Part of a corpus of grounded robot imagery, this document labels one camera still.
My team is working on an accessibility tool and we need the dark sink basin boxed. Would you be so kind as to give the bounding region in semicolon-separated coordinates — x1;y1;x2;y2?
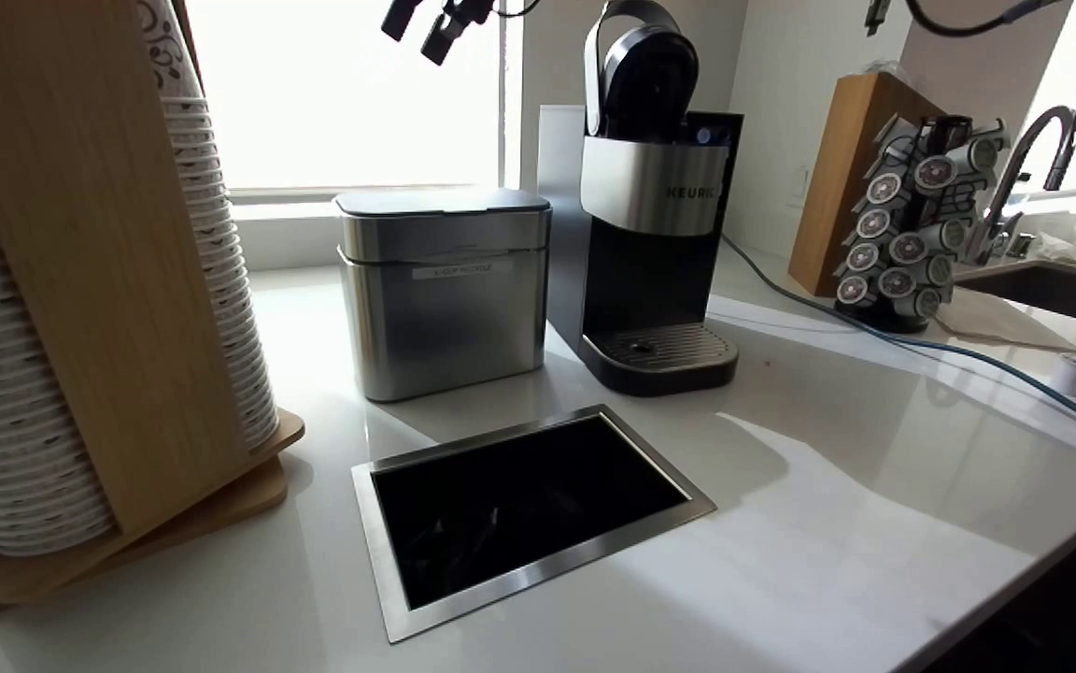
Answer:
954;253;1076;336

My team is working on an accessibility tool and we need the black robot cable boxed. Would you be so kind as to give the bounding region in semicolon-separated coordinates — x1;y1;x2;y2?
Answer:
901;0;1070;42

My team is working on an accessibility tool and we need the white paper cup stack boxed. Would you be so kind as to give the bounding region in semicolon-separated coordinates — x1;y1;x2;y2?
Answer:
0;104;120;561
135;0;283;455

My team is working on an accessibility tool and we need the white wall plate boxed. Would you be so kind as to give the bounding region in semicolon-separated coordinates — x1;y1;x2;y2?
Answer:
533;101;585;199

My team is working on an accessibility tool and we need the wooden cup dispenser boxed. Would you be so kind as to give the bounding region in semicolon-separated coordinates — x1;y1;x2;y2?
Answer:
0;0;311;629

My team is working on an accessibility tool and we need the black power cable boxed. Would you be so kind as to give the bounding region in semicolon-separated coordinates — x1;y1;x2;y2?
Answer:
722;233;843;316

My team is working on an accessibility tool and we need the black wire pod carousel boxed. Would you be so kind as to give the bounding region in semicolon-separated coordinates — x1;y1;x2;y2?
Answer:
830;114;1011;336

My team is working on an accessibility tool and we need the black silver Keurig coffeemaker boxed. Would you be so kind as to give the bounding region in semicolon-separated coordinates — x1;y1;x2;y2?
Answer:
546;0;747;400

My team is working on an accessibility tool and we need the silver metal countertop bin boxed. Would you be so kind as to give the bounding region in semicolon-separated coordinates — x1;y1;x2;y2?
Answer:
333;182;558;407

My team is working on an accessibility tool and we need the white-lidded coffee pod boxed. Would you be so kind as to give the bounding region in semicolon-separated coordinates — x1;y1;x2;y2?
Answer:
876;266;924;308
889;228;938;268
868;169;907;210
832;272;877;312
913;155;960;199
843;240;886;277
853;207;898;242

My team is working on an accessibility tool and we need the wooden box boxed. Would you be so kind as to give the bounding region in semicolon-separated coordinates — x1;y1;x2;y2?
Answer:
790;69;954;300

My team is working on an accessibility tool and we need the steel countertop trash chute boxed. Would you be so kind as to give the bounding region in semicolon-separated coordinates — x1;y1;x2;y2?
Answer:
346;400;716;646

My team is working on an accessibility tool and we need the dark curved faucet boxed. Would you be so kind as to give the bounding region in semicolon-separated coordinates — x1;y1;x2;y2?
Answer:
981;101;1076;260

